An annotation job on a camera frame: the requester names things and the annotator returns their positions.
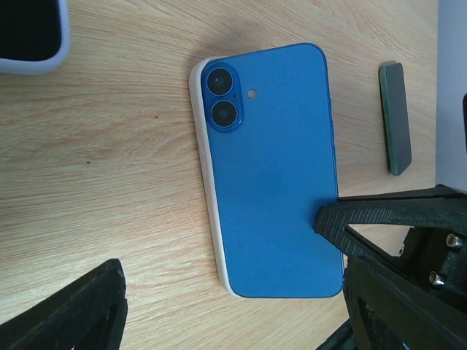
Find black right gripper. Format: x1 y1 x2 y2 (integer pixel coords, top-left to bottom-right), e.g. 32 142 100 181
314 185 466 303

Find blue phone back up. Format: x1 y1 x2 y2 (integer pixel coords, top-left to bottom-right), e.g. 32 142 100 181
201 43 344 298

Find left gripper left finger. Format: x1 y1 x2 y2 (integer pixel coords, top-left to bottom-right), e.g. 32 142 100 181
1 259 128 349

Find blue phone black screen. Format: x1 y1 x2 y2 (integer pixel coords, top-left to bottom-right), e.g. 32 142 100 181
0 0 61 61

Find beige phone case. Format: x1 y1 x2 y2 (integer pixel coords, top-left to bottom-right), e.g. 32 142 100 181
188 56 241 298

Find lavender phone case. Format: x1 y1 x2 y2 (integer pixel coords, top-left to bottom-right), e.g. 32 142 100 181
1 0 71 75

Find green phone black screen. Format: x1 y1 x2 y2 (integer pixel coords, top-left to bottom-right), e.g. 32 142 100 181
378 62 412 176

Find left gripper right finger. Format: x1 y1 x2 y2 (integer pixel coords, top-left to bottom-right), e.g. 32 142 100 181
320 257 466 349

